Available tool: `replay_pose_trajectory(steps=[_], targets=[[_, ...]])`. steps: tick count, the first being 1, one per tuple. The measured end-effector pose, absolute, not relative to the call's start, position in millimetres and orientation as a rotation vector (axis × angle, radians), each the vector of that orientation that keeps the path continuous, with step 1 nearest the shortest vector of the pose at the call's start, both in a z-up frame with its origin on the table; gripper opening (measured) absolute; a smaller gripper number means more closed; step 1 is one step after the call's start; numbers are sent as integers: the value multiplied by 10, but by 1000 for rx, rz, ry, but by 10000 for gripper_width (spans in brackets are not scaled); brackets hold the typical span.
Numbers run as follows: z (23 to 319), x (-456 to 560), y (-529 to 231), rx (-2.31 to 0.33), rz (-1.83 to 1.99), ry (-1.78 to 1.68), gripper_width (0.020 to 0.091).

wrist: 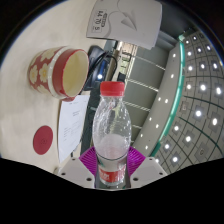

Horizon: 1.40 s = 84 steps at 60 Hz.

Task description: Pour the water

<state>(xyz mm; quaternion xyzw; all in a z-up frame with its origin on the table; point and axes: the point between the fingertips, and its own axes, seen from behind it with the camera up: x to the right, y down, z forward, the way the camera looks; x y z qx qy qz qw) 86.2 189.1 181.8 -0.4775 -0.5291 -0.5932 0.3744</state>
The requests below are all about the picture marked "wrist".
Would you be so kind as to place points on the white printed paper sheet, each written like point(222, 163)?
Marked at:
point(71, 126)

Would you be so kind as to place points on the ceiling lights group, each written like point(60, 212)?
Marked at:
point(200, 113)

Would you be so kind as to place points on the white paper ream box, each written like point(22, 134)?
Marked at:
point(126, 20)

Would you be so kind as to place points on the black desk microphone console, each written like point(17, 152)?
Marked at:
point(96, 71)

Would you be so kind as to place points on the clear red-capped water bottle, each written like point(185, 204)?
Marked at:
point(111, 133)

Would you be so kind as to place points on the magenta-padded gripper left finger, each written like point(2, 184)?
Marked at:
point(75, 171)

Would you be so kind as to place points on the red floral ceramic mug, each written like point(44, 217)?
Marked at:
point(43, 73)

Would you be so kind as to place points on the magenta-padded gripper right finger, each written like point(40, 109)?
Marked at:
point(148, 171)

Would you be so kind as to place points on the flat round red coaster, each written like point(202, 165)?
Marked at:
point(43, 140)

